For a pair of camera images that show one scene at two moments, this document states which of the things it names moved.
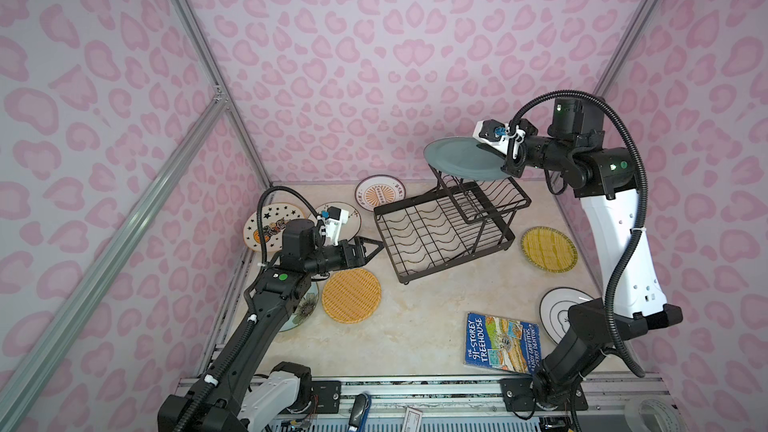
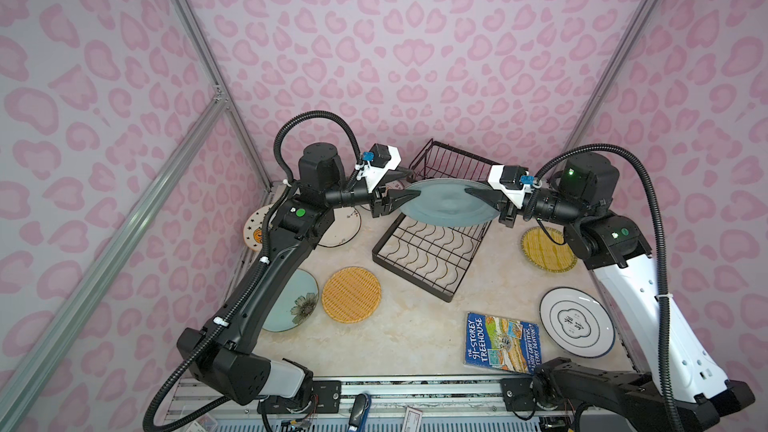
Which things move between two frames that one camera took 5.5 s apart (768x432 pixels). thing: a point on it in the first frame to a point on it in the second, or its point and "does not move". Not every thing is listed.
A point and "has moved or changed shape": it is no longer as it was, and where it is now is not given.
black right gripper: [512, 166] to [500, 201]
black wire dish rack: [456, 223] has moved or changed shape
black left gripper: [356, 259] to [392, 201]
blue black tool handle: [361, 406] does not move
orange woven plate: [352, 295] does not move
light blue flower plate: [304, 309] does not move
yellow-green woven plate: [550, 249] does not move
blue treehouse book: [502, 343] does not move
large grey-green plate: [462, 157] to [446, 202]
